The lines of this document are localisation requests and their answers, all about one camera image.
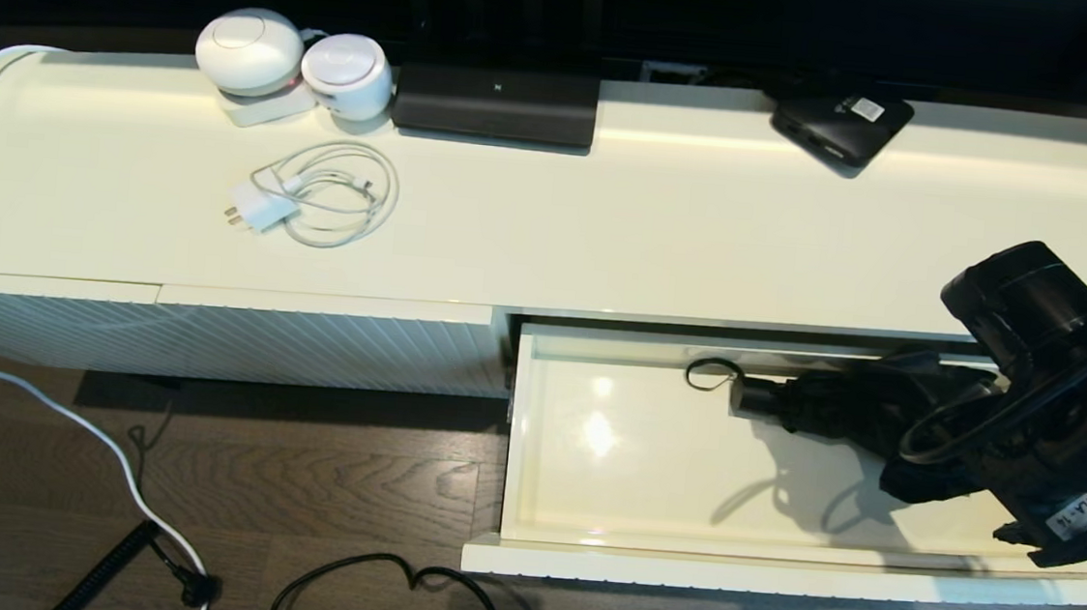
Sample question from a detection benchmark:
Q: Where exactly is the black umbrella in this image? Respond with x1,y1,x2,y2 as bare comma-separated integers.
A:
677,331,1015,513

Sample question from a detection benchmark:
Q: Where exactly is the white fluted front drawer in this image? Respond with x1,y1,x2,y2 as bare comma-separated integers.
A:
460,310,1087,610

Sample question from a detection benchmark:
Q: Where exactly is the white long cabinet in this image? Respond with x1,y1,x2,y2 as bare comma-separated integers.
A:
0,28,1087,450

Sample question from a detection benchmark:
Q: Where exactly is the black set-top box with sticker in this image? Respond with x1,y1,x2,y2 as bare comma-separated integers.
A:
767,88,917,185

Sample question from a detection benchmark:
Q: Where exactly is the black router box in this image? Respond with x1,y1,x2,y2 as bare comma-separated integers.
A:
389,37,605,150

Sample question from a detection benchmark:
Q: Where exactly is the white fluted cabinet front panel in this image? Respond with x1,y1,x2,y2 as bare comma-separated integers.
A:
0,274,162,377
153,280,517,403

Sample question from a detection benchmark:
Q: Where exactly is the small white round device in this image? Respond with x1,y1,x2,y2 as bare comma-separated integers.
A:
297,30,397,125

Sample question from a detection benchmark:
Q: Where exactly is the white charger plug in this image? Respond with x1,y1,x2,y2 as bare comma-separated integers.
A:
222,178,303,237

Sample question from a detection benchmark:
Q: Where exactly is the white flat device base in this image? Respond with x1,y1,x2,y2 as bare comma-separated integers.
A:
216,76,320,133

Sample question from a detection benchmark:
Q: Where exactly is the large white round device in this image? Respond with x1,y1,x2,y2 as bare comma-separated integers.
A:
192,4,309,101

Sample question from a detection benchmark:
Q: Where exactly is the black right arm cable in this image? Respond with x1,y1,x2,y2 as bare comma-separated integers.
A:
897,295,1087,480

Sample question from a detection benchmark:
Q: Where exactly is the black looped floor cable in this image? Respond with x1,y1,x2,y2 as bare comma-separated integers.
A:
267,543,514,610

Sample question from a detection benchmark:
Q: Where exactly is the white coiled charging cable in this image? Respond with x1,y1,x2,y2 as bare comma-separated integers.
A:
247,134,402,255

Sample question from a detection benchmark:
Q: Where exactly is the black plug with cord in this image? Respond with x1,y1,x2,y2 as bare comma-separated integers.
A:
141,536,227,610

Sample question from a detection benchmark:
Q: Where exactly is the white floor cable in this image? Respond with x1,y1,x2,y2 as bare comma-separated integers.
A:
0,367,229,610

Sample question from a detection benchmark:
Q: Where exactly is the black spiral cable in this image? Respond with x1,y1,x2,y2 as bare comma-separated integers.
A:
49,514,161,610

